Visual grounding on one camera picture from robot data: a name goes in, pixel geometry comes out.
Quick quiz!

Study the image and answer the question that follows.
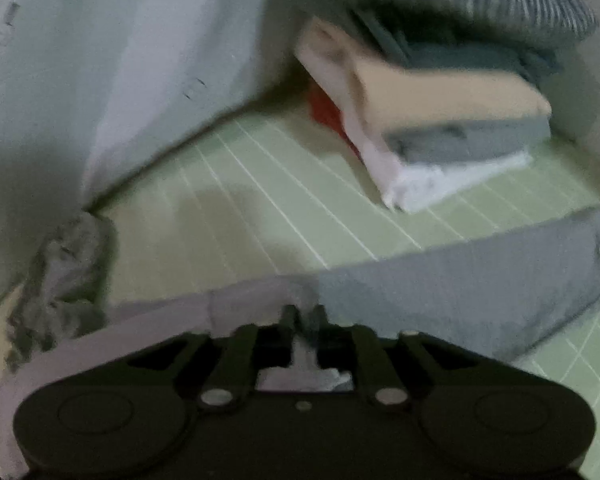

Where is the red cloth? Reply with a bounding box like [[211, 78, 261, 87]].
[[307, 85, 366, 162]]

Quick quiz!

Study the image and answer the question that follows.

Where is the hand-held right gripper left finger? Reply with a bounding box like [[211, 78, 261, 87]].
[[116, 304, 301, 414]]

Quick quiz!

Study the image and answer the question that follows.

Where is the pale pink folded garment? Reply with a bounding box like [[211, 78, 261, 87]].
[[294, 17, 407, 211]]

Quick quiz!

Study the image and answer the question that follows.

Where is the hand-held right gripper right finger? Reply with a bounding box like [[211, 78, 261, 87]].
[[310, 304, 487, 414]]

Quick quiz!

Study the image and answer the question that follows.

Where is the white folded garment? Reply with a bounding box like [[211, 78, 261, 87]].
[[385, 152, 534, 214]]

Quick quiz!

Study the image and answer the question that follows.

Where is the green checked mat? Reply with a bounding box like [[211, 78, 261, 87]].
[[0, 94, 600, 461]]

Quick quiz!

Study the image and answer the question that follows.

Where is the carrot print sheet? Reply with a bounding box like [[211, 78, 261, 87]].
[[0, 0, 292, 321]]

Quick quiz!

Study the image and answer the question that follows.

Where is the light grey garment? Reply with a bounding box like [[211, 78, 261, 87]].
[[0, 205, 600, 477]]

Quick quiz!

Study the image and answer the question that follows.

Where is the beige folded garment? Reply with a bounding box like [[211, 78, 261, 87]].
[[349, 54, 553, 135]]

